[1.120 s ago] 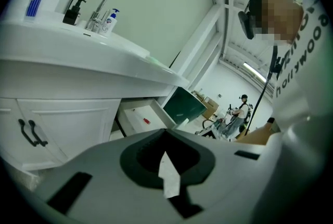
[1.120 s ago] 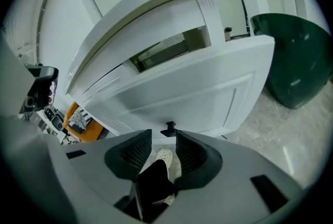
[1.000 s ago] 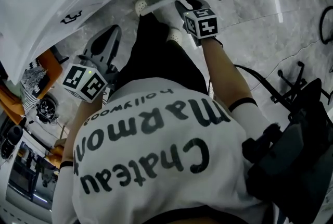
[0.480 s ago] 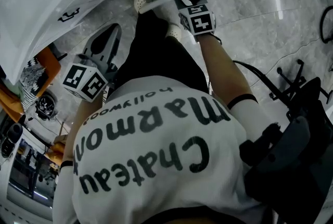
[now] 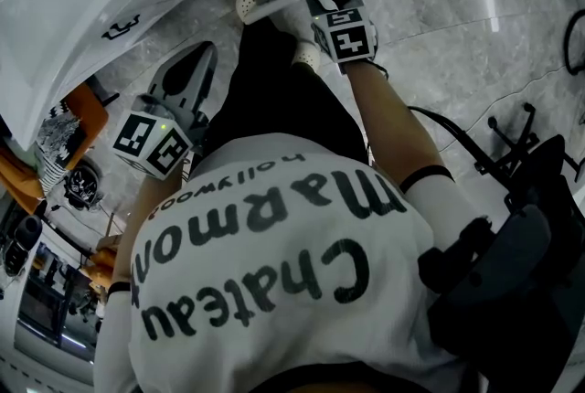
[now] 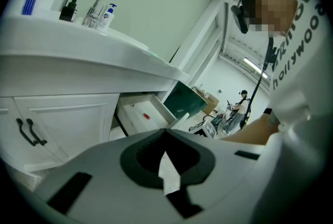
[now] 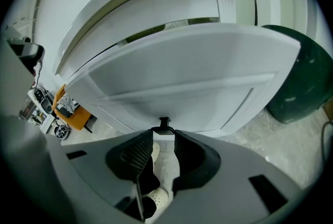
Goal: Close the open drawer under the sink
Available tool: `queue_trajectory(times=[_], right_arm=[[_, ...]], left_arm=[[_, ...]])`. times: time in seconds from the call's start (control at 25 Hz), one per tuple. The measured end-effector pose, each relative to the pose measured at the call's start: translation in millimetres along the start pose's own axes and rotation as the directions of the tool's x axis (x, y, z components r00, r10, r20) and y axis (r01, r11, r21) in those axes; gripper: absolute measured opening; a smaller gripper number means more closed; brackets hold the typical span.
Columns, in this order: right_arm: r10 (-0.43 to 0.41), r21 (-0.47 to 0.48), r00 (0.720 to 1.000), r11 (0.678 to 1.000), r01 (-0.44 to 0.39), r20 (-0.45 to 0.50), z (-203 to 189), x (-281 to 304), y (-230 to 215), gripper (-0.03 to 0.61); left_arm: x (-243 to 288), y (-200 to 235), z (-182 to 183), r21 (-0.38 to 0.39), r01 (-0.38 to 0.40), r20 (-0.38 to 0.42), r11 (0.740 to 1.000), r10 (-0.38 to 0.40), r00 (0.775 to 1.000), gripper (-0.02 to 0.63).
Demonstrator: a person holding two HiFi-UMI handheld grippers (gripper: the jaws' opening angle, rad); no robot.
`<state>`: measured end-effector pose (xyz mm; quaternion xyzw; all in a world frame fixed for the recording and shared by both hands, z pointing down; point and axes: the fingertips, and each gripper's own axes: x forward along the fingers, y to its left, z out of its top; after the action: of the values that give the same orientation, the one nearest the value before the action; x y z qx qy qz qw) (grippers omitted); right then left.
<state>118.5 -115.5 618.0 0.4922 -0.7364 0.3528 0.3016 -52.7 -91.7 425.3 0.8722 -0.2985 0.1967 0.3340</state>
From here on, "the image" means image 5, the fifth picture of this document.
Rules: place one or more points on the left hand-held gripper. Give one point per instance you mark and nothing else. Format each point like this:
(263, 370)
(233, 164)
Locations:
(151, 142)

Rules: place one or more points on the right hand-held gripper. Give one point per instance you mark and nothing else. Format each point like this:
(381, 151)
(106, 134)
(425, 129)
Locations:
(349, 41)

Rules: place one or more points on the person's right forearm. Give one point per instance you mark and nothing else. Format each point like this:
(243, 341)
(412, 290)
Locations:
(388, 117)

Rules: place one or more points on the person's left forearm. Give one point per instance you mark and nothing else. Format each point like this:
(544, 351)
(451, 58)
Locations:
(135, 226)

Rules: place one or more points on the person's right white clog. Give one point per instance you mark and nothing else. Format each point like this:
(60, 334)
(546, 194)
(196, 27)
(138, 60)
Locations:
(307, 53)

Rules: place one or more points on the person's white clog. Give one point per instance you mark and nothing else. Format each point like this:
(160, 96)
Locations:
(307, 53)
(244, 5)

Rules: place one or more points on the person's left white clog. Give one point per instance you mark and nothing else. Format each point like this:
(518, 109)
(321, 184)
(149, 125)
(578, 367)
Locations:
(244, 5)

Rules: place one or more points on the person's black trousers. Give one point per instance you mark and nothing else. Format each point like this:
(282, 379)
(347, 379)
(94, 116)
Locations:
(274, 108)

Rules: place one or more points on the orange sofa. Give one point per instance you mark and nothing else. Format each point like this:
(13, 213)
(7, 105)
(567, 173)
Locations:
(89, 108)

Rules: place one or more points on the black white striped blanket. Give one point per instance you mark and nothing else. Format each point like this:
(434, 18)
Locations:
(59, 140)

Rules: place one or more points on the black office chair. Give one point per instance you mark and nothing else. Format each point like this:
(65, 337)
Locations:
(516, 156)

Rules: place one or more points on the black bulky device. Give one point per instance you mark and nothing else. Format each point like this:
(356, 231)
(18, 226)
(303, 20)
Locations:
(27, 231)

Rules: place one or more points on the dark cluttered shelf unit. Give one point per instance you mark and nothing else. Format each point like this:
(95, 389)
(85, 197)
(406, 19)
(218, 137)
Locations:
(45, 304)

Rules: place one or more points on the person's white printed T-shirt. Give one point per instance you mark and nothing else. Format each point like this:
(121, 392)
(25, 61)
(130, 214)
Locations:
(274, 336)

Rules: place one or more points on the black waist pack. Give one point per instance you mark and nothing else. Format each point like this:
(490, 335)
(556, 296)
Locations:
(503, 290)

